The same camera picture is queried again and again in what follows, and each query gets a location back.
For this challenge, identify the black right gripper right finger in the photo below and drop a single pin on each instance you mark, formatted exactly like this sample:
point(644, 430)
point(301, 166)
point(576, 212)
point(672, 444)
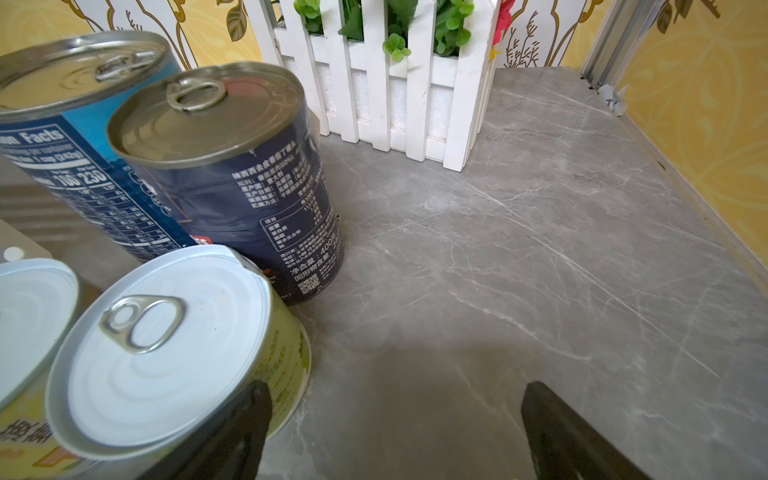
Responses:
point(565, 446)

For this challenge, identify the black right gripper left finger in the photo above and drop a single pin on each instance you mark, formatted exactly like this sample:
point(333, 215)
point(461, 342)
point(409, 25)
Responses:
point(228, 445)

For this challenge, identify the green label white lid can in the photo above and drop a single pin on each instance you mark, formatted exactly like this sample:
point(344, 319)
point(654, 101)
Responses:
point(165, 347)

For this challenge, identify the yellow label white lid can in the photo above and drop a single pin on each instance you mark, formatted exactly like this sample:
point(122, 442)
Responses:
point(40, 301)

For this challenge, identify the dark blue tomato can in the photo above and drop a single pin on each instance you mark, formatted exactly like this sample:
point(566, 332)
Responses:
point(230, 151)

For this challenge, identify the tall blue nutrition label can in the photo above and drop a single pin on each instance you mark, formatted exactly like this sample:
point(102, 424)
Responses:
point(56, 101)

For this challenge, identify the white picket fence flower planter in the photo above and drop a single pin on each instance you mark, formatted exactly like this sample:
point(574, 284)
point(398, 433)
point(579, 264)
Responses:
point(426, 106)

